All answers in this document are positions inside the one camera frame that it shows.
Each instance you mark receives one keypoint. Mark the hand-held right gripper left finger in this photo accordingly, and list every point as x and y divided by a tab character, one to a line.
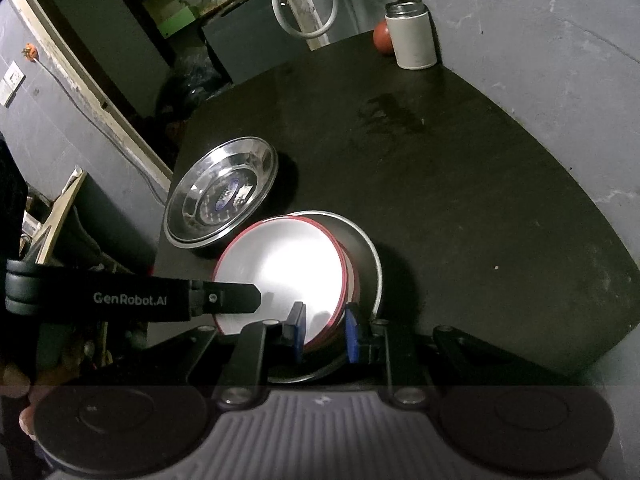
298	331

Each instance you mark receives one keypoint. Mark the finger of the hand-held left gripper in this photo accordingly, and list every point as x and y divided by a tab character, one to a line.
227	299

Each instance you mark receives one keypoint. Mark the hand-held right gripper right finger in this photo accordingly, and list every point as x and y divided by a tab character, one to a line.
351	336

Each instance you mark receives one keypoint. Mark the white bowl with red rim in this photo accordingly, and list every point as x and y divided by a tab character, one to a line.
280	270
354	280

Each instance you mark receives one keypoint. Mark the steel bowl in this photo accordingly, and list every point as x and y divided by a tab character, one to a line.
369	270

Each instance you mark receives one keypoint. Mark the steel plate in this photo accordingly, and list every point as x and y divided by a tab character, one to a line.
220	195

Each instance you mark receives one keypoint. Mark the person's left hand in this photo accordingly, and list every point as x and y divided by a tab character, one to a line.
26	416

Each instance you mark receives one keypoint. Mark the grey cabinet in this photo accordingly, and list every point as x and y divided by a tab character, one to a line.
250	45

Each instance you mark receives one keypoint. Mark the green box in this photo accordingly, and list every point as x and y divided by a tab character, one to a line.
176	21

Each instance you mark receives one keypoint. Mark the white pillar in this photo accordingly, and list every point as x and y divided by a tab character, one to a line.
305	15

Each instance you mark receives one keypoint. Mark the red tomato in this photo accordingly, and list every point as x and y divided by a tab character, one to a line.
381	37

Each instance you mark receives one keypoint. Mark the white thermos flask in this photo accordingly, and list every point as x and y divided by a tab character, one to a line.
410	35

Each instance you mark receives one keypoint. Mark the wooden frame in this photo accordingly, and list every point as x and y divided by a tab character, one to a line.
57	217

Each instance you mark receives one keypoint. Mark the beige door frame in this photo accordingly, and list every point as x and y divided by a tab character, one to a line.
95	105

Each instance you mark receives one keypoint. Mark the wall socket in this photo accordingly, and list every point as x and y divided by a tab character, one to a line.
10	84

